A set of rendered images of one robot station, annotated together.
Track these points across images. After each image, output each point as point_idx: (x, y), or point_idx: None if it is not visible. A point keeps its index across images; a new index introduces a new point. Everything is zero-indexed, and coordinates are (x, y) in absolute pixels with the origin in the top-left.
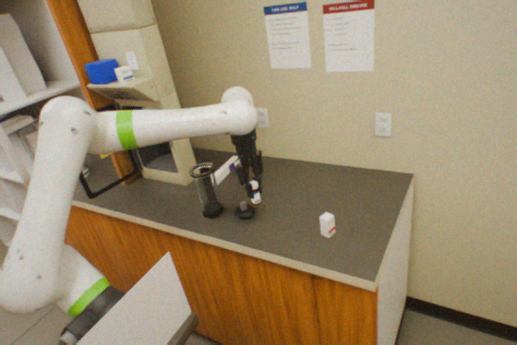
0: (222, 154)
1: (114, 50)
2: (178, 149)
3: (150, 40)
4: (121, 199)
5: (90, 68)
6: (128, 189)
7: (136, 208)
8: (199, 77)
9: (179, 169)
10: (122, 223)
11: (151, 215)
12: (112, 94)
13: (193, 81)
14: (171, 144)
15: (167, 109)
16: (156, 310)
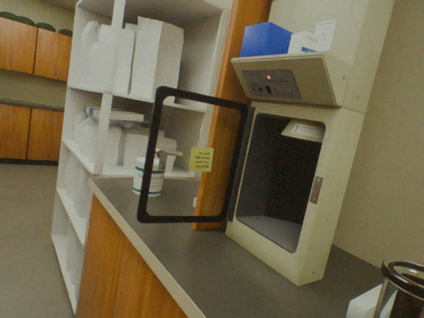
0: (359, 262)
1: (298, 21)
2: (320, 212)
3: (378, 5)
4: (179, 248)
5: (252, 30)
6: (197, 238)
7: (195, 277)
8: (376, 133)
9: (302, 248)
10: (158, 289)
11: (219, 312)
12: (260, 81)
13: (360, 136)
14: (313, 196)
15: (342, 132)
16: None
